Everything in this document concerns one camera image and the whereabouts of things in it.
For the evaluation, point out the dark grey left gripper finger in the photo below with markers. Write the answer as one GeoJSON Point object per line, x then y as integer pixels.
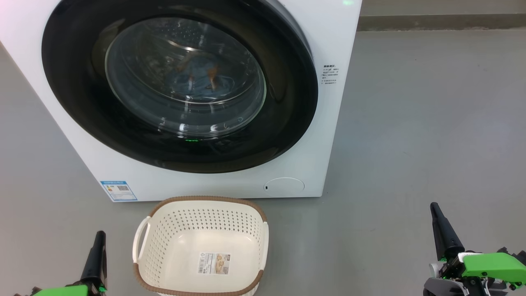
{"type": "Point", "coordinates": [96, 263]}

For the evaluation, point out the printed text notice label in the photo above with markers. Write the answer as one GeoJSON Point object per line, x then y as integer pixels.
{"type": "Point", "coordinates": [330, 74]}

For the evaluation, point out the basket product label sticker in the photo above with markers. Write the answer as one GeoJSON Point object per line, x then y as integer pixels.
{"type": "Point", "coordinates": [214, 263]}

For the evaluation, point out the black round glass washer door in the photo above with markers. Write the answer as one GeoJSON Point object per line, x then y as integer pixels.
{"type": "Point", "coordinates": [74, 82]}

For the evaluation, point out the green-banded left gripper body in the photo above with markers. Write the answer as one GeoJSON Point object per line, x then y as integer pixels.
{"type": "Point", "coordinates": [65, 291]}

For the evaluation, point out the white Hisense washing machine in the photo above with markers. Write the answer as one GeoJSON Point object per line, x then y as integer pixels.
{"type": "Point", "coordinates": [333, 135]}

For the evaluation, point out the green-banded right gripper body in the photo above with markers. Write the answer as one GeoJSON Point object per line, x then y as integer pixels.
{"type": "Point", "coordinates": [489, 267]}

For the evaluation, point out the cream perforated laundry basket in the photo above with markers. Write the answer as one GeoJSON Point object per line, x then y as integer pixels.
{"type": "Point", "coordinates": [164, 246]}

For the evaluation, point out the round white filter cover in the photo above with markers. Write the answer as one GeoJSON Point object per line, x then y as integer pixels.
{"type": "Point", "coordinates": [284, 185]}

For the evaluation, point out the blue energy label sticker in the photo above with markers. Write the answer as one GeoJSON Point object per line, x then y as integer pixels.
{"type": "Point", "coordinates": [119, 190]}

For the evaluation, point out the blue cartoon print garment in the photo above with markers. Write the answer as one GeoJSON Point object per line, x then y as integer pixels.
{"type": "Point", "coordinates": [201, 78]}

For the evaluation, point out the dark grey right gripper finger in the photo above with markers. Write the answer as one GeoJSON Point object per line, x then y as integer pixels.
{"type": "Point", "coordinates": [448, 242]}

